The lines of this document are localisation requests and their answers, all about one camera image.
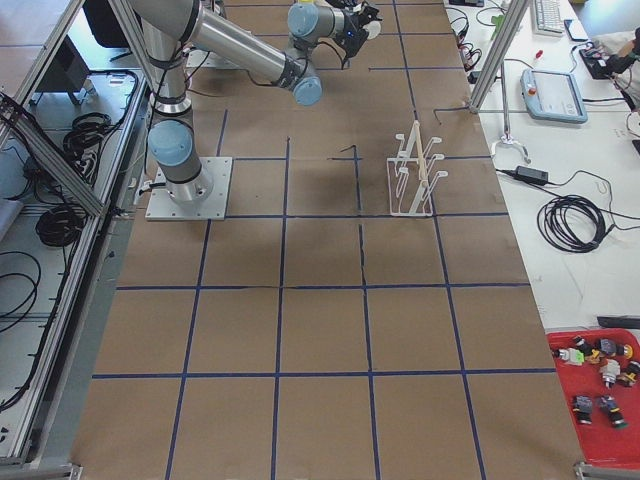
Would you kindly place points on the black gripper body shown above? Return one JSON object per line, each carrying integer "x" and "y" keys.
{"x": 358, "y": 21}

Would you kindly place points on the white ikea cup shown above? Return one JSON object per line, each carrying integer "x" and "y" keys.
{"x": 373, "y": 29}

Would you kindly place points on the white keyboard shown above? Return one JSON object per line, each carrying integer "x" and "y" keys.
{"x": 546, "y": 18}

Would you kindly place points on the blue teach pendant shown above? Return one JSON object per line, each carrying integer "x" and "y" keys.
{"x": 552, "y": 96}

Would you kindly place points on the black power adapter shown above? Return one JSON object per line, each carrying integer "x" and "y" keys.
{"x": 531, "y": 175}

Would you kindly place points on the person in white coat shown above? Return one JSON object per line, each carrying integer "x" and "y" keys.
{"x": 622, "y": 49}

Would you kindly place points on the red parts tray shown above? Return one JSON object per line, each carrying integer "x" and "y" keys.
{"x": 602, "y": 444}

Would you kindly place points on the green handled reacher grabber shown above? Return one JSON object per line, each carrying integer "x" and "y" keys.
{"x": 506, "y": 139}

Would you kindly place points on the white wire cup rack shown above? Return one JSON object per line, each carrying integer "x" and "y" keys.
{"x": 412, "y": 174}

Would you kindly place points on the aluminium frame post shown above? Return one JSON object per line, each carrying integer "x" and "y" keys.
{"x": 497, "y": 52}

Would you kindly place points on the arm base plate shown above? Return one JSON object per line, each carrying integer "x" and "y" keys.
{"x": 204, "y": 198}

